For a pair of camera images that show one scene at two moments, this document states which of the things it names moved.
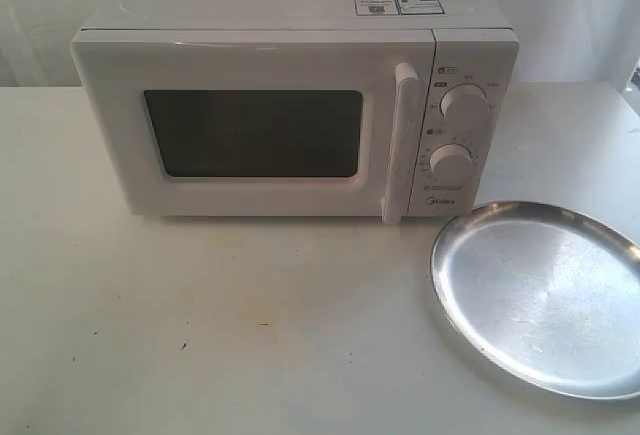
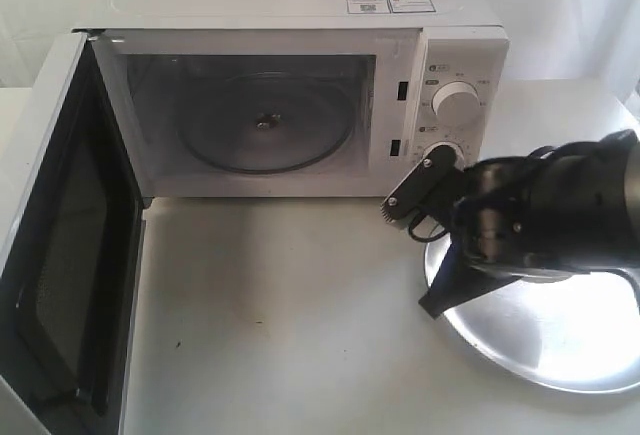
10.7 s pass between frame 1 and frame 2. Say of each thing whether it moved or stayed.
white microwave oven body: stayed
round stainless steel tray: stayed
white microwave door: moved
